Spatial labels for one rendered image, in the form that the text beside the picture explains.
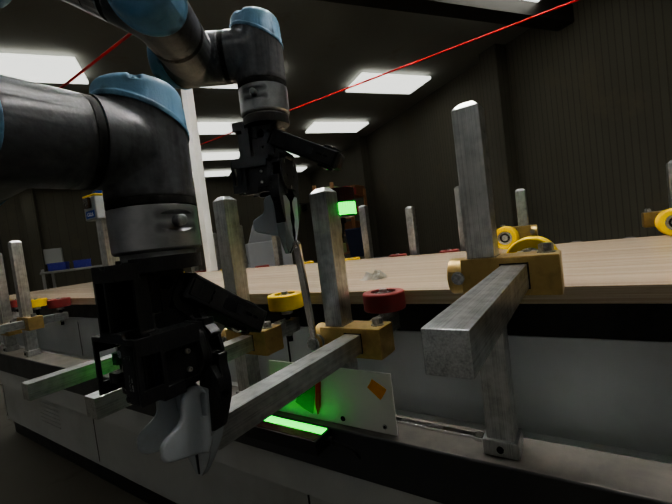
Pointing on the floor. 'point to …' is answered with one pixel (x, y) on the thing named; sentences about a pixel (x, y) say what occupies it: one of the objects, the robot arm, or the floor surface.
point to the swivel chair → (355, 242)
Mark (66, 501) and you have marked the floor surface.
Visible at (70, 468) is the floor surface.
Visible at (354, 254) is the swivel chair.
